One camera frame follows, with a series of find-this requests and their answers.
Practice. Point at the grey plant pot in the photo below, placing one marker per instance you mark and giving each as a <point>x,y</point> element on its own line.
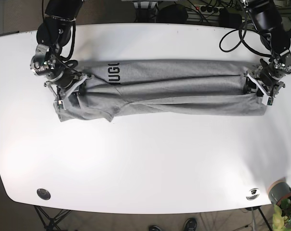
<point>278,191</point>

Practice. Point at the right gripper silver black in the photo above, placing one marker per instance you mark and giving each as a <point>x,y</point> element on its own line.
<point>62,90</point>

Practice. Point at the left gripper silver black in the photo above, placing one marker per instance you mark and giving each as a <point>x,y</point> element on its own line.
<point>264,83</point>

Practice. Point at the light grey printed T-shirt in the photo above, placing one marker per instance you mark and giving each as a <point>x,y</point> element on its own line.
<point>194,87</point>

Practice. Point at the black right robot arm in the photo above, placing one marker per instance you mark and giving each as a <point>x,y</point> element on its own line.
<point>53,56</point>

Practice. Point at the black folding table legs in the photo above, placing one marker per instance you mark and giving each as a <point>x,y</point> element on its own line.
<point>51,223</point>

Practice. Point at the silver table grommet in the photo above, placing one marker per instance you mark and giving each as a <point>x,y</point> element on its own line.
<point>43,194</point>
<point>252,194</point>

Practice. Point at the green potted plant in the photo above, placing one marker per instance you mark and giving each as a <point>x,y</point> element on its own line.
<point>281,219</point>

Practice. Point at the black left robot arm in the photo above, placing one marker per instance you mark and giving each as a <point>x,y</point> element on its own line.
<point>268,23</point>

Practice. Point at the right silver table grommet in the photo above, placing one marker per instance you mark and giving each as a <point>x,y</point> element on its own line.
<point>252,194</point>

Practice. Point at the left silver table grommet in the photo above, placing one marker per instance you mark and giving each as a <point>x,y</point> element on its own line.
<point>43,194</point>

